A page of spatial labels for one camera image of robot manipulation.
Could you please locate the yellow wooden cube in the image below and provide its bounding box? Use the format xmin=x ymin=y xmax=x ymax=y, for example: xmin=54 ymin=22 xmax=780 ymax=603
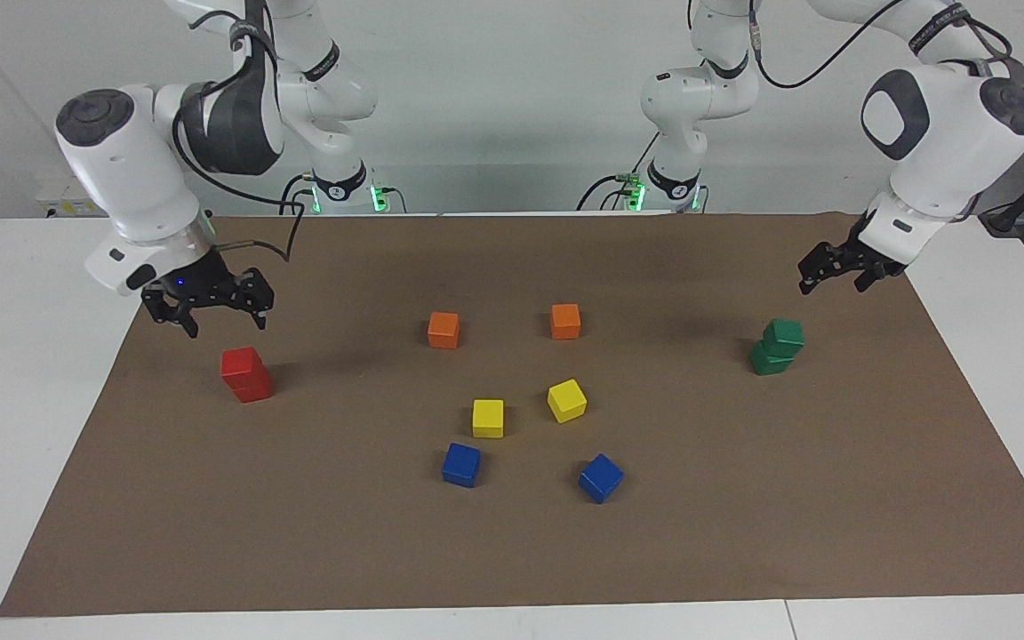
xmin=547 ymin=379 xmax=588 ymax=424
xmin=472 ymin=399 xmax=506 ymax=439

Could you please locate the blue wooden cube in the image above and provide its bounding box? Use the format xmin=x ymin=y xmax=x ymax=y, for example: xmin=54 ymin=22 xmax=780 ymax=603
xmin=441 ymin=442 xmax=483 ymax=489
xmin=578 ymin=453 xmax=626 ymax=505

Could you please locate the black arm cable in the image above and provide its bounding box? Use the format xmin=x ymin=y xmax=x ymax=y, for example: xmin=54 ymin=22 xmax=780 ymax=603
xmin=172 ymin=0 xmax=307 ymax=263
xmin=688 ymin=0 xmax=1015 ymax=90

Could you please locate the black base cable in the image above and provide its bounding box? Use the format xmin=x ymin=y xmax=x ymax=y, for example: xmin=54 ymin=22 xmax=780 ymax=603
xmin=279 ymin=173 xmax=317 ymax=216
xmin=576 ymin=133 xmax=662 ymax=212

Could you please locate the red wooden cube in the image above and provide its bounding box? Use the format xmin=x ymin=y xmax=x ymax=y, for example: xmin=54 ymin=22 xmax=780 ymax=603
xmin=229 ymin=373 xmax=274 ymax=404
xmin=220 ymin=346 xmax=264 ymax=385

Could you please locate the brown paper table mat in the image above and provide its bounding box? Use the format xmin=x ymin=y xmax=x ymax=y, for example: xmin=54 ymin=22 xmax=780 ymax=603
xmin=0 ymin=212 xmax=1024 ymax=619

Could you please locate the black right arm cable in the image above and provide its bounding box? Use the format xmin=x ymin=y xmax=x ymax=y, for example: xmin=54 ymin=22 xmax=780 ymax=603
xmin=172 ymin=0 xmax=307 ymax=263

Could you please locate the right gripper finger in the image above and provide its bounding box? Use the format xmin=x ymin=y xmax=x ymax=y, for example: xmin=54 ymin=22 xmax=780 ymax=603
xmin=237 ymin=266 xmax=276 ymax=327
xmin=140 ymin=288 xmax=202 ymax=340

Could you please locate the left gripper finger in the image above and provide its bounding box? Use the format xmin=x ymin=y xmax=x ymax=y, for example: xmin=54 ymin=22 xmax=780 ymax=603
xmin=852 ymin=258 xmax=889 ymax=294
xmin=797 ymin=241 xmax=838 ymax=296

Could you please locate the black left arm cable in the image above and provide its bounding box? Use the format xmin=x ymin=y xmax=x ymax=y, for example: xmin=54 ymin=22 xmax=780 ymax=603
xmin=688 ymin=0 xmax=1015 ymax=90

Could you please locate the white wall socket box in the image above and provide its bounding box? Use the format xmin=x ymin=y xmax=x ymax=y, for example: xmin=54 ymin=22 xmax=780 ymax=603
xmin=36 ymin=173 xmax=108 ymax=220

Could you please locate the green wooden cube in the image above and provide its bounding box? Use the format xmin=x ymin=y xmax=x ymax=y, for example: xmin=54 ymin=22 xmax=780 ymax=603
xmin=748 ymin=342 xmax=796 ymax=377
xmin=761 ymin=317 xmax=806 ymax=356

